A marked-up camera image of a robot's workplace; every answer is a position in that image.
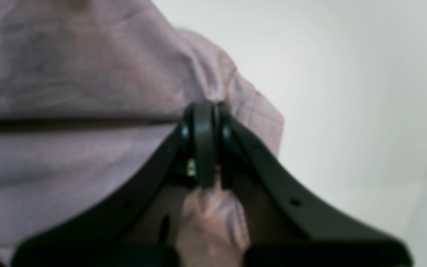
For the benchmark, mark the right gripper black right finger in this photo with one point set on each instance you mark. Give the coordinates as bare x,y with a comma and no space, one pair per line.
288,225

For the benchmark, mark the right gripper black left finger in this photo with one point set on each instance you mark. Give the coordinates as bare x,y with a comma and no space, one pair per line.
137,225

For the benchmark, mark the mauve t-shirt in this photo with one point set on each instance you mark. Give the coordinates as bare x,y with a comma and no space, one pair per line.
93,87

